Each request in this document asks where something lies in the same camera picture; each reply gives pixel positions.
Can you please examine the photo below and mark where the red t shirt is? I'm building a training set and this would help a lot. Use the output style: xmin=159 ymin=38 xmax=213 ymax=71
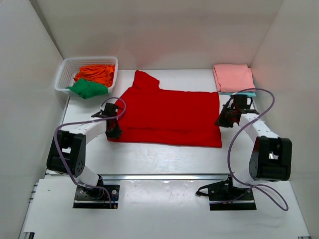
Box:
xmin=115 ymin=70 xmax=222 ymax=148

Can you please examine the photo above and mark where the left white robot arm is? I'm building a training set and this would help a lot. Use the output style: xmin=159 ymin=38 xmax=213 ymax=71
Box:
xmin=46 ymin=117 xmax=120 ymax=188

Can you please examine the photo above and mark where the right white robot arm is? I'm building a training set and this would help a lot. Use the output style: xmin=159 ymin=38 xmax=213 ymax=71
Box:
xmin=215 ymin=104 xmax=292 ymax=189

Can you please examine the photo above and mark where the folded teal t shirt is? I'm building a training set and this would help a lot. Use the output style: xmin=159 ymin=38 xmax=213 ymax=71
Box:
xmin=219 ymin=92 xmax=256 ymax=97

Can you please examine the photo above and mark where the folded pink t shirt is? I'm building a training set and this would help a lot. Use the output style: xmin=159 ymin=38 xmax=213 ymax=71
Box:
xmin=213 ymin=64 xmax=255 ymax=93

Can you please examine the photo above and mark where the green t shirt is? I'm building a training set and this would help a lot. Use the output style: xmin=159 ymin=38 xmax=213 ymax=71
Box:
xmin=67 ymin=78 xmax=109 ymax=100

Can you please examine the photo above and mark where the orange t shirt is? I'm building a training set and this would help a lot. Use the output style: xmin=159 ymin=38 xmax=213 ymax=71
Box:
xmin=73 ymin=64 xmax=115 ymax=88

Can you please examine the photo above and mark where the white plastic basket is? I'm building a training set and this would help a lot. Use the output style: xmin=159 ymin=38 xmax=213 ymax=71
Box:
xmin=54 ymin=56 xmax=118 ymax=96

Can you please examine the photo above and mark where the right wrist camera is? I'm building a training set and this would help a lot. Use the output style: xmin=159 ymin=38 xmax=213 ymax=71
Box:
xmin=231 ymin=94 xmax=253 ymax=110

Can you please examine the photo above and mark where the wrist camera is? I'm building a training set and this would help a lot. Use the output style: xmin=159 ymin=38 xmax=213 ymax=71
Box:
xmin=231 ymin=94 xmax=253 ymax=110
xmin=91 ymin=103 xmax=119 ymax=118

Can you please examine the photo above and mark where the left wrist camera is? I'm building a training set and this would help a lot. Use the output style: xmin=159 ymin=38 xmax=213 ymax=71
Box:
xmin=91 ymin=103 xmax=119 ymax=118

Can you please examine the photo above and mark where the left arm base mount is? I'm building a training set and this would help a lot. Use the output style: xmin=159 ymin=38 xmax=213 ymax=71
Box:
xmin=73 ymin=180 xmax=120 ymax=210

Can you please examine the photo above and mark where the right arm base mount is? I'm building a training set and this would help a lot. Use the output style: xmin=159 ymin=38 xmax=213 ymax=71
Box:
xmin=195 ymin=176 xmax=257 ymax=211

